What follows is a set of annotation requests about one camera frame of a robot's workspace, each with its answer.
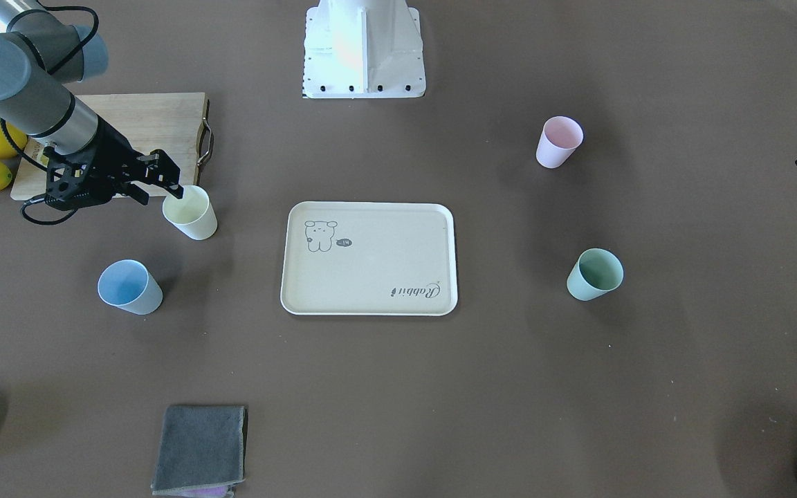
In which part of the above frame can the mint green cup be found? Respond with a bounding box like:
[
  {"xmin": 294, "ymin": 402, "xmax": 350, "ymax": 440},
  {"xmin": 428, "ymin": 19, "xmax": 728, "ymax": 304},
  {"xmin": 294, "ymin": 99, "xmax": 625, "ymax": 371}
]
[{"xmin": 566, "ymin": 248, "xmax": 624, "ymax": 302}]

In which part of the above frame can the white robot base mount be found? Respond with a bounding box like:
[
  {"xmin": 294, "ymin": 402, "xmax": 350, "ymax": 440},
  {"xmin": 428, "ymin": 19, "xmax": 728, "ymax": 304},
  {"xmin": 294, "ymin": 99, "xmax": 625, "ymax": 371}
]
[{"xmin": 302, "ymin": 1, "xmax": 427, "ymax": 99}]

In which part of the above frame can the bamboo cutting board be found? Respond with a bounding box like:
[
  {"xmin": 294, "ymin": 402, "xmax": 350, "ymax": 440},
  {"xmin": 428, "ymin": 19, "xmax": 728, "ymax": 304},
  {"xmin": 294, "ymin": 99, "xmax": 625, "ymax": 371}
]
[{"xmin": 10, "ymin": 93, "xmax": 215, "ymax": 202}]

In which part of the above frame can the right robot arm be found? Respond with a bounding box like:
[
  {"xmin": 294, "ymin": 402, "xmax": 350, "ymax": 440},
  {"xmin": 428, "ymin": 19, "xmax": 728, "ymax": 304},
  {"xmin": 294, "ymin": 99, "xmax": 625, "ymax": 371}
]
[{"xmin": 0, "ymin": 1, "xmax": 184, "ymax": 214}]

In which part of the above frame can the cream rabbit serving tray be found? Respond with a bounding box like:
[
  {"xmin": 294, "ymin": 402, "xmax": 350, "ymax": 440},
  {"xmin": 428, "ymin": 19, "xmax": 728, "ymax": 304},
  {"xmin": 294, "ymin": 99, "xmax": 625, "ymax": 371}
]
[{"xmin": 280, "ymin": 201, "xmax": 459, "ymax": 316}]

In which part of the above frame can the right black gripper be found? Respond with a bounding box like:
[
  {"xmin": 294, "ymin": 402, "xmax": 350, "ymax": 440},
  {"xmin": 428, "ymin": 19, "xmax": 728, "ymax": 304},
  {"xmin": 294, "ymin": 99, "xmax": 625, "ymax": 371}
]
[{"xmin": 42, "ymin": 119, "xmax": 184, "ymax": 211}]

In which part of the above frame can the light blue cup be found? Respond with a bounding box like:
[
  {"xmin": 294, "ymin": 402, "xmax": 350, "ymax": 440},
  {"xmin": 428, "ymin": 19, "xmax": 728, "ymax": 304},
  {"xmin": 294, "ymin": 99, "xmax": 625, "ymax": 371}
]
[{"xmin": 97, "ymin": 259, "xmax": 163, "ymax": 315}]

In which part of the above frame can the grey folded cloth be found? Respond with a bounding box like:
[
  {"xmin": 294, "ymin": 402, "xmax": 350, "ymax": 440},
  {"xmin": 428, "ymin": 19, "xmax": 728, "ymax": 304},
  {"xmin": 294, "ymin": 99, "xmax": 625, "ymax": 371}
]
[{"xmin": 151, "ymin": 405, "xmax": 246, "ymax": 497}]

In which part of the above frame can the pale yellow cup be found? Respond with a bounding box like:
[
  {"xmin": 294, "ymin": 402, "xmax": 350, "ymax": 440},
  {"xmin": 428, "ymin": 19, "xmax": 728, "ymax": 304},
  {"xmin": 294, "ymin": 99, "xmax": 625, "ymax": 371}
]
[{"xmin": 162, "ymin": 185, "xmax": 219, "ymax": 241}]

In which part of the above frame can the pink cup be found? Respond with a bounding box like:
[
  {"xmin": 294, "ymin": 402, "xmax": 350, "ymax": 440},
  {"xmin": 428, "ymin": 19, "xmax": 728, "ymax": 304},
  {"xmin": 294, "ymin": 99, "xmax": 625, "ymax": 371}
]
[{"xmin": 535, "ymin": 116, "xmax": 585, "ymax": 168}]

